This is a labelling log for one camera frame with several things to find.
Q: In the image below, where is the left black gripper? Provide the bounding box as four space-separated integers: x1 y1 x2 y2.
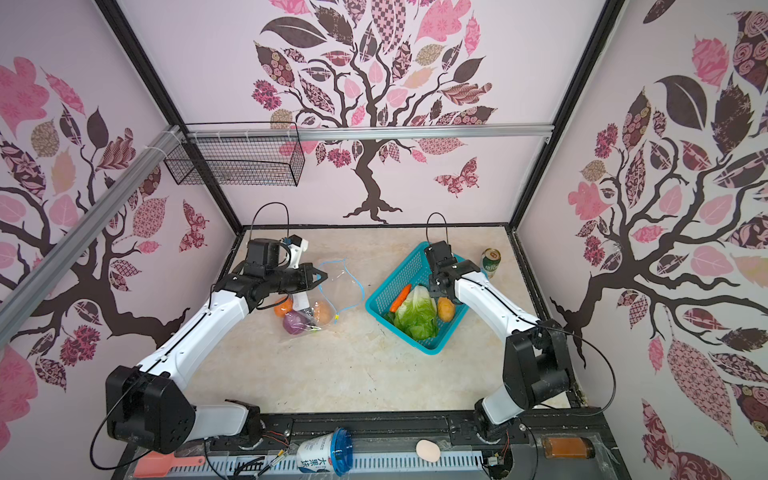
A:
266 262 328 293

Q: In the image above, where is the teal plastic basket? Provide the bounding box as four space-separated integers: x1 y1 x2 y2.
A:
366 241 469 355

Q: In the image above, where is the clear blue zip top bag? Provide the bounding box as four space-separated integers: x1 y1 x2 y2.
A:
290 259 365 336

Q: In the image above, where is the yellow brown toy potato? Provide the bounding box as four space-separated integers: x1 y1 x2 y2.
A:
437 297 456 323

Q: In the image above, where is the orange toy carrot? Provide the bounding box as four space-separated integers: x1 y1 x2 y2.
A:
389 284 412 313

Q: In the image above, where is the brown toy walnut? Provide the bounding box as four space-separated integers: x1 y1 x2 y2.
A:
313 300 335 325

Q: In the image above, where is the purple toy onion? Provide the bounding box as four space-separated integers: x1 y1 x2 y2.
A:
282 310 311 335

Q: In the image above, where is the green toy lettuce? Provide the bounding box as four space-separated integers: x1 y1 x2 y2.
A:
393 285 439 341

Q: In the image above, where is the orange toy pumpkin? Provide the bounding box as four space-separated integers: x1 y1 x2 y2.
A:
273 297 293 318

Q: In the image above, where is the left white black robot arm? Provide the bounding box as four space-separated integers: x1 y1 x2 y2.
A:
104 263 328 454

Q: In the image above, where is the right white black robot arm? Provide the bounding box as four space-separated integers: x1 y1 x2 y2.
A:
424 241 575 439

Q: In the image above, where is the green drink can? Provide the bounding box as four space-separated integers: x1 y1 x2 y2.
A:
481 248 502 278

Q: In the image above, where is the pink egg shaped toy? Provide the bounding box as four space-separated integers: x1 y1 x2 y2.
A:
415 439 441 463

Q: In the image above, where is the white blue yogurt cup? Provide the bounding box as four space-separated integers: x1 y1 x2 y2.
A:
295 428 354 477

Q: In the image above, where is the brown amber bottle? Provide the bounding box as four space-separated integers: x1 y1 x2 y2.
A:
541 436 596 460

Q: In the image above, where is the red plastic spatula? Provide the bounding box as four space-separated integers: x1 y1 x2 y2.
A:
133 452 206 479

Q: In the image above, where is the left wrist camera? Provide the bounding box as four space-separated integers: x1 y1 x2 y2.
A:
246 235 309 274

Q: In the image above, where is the black wire wall basket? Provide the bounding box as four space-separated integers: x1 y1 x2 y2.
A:
164 120 305 187

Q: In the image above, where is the white slotted cable duct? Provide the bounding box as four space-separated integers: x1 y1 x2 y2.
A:
167 451 486 480

